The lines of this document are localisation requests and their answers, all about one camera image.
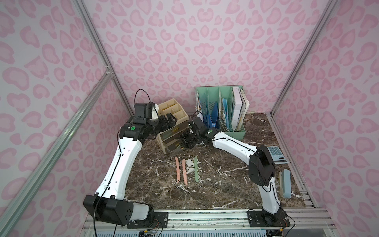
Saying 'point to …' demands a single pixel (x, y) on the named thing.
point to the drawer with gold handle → (173, 141)
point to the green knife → (196, 169)
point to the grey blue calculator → (277, 156)
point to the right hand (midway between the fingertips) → (173, 140)
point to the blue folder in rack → (225, 104)
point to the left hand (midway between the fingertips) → (170, 120)
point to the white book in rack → (239, 108)
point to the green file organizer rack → (222, 107)
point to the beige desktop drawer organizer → (172, 106)
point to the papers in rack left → (198, 105)
